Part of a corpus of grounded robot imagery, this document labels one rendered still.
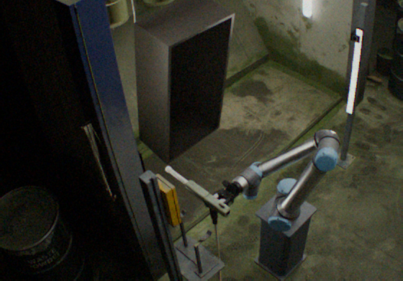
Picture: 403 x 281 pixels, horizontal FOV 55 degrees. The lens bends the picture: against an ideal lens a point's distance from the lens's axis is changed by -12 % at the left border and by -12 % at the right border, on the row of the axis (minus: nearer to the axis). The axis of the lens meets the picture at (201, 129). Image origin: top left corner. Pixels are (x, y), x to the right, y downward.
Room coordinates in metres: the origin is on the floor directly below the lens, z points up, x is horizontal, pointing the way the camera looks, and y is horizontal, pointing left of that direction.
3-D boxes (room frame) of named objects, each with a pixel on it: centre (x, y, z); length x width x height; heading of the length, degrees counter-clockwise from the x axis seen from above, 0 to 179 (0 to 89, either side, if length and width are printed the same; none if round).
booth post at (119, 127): (1.78, 0.49, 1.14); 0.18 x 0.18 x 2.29; 39
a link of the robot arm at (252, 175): (1.66, -0.24, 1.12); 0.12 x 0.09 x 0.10; 129
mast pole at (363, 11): (2.73, -1.32, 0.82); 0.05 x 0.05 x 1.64; 39
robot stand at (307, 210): (1.74, -0.50, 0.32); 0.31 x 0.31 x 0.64; 39
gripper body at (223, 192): (1.55, -0.11, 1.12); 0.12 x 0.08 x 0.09; 129
